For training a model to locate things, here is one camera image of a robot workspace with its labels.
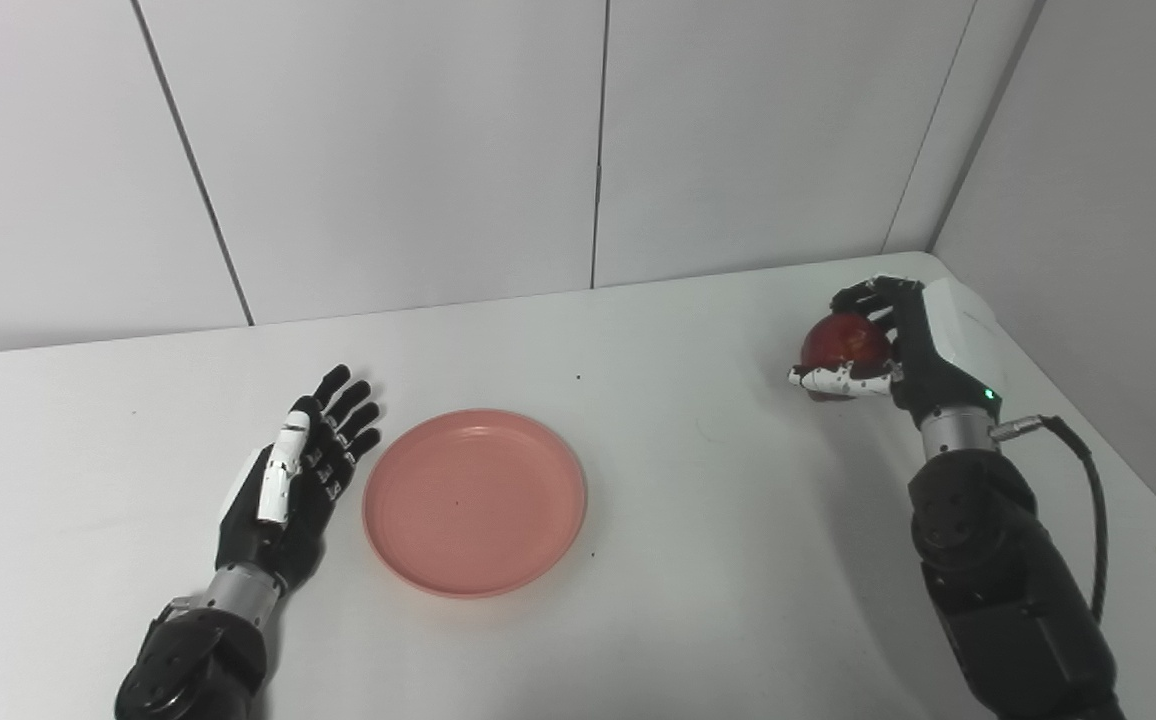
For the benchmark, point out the pink round plate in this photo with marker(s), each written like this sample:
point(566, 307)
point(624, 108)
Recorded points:
point(475, 503)

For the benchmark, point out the red apple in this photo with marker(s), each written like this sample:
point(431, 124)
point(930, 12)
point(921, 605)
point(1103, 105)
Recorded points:
point(843, 342)

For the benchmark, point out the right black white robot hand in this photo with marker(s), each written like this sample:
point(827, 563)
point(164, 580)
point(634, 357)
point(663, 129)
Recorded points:
point(938, 360)

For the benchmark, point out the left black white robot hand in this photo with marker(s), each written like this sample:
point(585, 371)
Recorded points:
point(298, 520)

